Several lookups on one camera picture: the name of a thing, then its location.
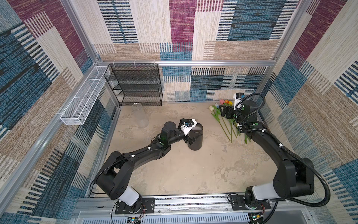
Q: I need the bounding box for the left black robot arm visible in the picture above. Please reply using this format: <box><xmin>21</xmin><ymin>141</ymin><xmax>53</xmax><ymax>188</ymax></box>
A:
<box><xmin>94</xmin><ymin>119</ymin><xmax>203</xmax><ymax>213</ymax></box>

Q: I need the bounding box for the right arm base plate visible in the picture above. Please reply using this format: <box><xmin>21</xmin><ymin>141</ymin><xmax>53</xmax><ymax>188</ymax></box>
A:
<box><xmin>227</xmin><ymin>193</ymin><xmax>271</xmax><ymax>211</ymax></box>

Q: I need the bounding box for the aluminium mounting rail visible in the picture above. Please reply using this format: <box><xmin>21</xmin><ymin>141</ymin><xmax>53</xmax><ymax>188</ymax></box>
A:
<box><xmin>70</xmin><ymin>194</ymin><xmax>318</xmax><ymax>224</ymax></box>

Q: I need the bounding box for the dark grey cylindrical vase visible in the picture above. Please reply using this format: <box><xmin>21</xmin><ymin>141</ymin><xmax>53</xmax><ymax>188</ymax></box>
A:
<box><xmin>187</xmin><ymin>123</ymin><xmax>203</xmax><ymax>151</ymax></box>

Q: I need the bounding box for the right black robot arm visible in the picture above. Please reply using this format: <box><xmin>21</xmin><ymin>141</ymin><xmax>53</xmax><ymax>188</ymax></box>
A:
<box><xmin>219</xmin><ymin>100</ymin><xmax>314</xmax><ymax>208</ymax></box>

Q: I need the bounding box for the white wire mesh basket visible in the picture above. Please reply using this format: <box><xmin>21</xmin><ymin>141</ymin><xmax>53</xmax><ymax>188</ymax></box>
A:
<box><xmin>60</xmin><ymin>66</ymin><xmax>107</xmax><ymax>125</ymax></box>

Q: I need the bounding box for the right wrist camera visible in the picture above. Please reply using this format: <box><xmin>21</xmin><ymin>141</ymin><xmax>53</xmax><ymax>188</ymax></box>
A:
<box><xmin>234</xmin><ymin>92</ymin><xmax>245</xmax><ymax>111</ymax></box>

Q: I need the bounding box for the black wire shelf rack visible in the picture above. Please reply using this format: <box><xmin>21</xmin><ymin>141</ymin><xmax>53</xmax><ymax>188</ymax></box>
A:
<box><xmin>104</xmin><ymin>63</ymin><xmax>163</xmax><ymax>106</ymax></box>

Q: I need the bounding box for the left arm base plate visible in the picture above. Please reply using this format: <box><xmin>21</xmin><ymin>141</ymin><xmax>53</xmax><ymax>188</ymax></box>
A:
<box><xmin>115</xmin><ymin>197</ymin><xmax>155</xmax><ymax>215</ymax></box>

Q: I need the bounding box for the cream white tulip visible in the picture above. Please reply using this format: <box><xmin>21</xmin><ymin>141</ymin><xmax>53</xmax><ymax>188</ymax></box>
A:
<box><xmin>209</xmin><ymin>105</ymin><xmax>230</xmax><ymax>140</ymax></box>

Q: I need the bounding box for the clear glass vase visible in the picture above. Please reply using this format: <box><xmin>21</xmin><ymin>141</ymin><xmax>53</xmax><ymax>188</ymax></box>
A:
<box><xmin>131</xmin><ymin>103</ymin><xmax>149</xmax><ymax>128</ymax></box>

